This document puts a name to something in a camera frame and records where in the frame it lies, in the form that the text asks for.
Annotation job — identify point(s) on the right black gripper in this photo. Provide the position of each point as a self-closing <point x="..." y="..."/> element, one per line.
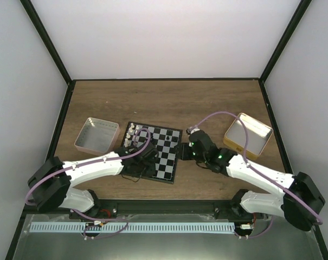
<point x="184" y="151"/>

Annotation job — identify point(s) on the gold square tin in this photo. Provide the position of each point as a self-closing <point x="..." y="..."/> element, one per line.
<point x="258" y="132"/>

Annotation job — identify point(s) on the black frame post right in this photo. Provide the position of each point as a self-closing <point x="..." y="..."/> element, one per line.
<point x="286" y="36"/>

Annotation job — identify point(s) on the pink square tin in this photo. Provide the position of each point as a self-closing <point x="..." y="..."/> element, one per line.
<point x="97" y="136"/>

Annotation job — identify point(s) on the light blue slotted cable duct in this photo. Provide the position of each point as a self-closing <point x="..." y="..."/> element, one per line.
<point x="74" y="227"/>

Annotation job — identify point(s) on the black frame post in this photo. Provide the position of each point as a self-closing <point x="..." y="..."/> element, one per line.
<point x="286" y="36"/>
<point x="41" y="30"/>

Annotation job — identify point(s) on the black white chessboard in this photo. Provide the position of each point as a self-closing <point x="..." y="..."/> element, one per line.
<point x="166" y="164"/>

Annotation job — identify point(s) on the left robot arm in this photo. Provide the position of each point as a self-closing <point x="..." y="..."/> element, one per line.
<point x="53" y="186"/>

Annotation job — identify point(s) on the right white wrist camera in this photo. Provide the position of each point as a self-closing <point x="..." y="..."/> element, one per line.
<point x="190" y="131"/>

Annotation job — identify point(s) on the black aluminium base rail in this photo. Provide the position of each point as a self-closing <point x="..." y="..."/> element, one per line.
<point x="166" y="207"/>

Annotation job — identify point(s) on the black frame post left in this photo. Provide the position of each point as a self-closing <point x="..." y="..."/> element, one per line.
<point x="41" y="30"/>

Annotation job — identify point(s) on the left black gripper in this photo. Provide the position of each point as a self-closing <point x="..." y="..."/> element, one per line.
<point x="146" y="168"/>

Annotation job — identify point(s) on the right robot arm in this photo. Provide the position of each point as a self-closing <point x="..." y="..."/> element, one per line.
<point x="293" y="197"/>

